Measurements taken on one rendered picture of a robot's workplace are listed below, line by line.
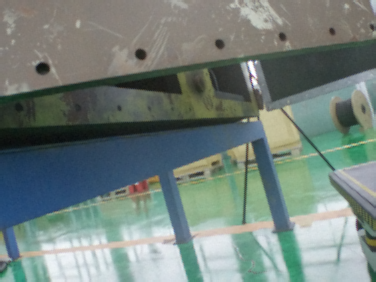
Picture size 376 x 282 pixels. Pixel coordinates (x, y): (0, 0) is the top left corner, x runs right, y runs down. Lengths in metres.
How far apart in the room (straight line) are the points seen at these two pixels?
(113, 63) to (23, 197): 0.22
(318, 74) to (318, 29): 1.09
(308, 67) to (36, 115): 1.35
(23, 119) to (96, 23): 0.17
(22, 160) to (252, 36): 0.35
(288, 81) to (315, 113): 8.25
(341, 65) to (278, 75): 0.30
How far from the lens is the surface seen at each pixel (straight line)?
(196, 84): 0.90
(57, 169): 0.47
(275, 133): 5.53
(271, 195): 1.71
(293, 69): 1.59
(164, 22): 0.35
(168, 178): 1.94
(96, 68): 0.32
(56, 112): 0.46
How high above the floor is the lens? 0.57
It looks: 3 degrees up
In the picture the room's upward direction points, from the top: 16 degrees counter-clockwise
